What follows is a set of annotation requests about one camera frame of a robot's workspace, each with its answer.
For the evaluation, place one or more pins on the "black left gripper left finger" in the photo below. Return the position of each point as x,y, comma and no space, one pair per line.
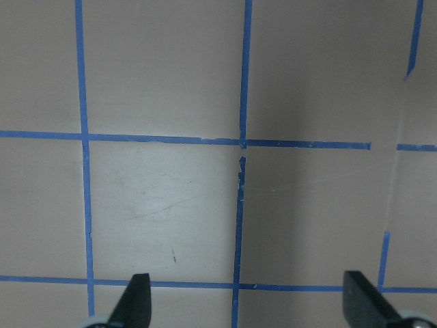
134,308

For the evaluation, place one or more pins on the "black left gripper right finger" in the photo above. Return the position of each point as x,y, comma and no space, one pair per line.
364,306

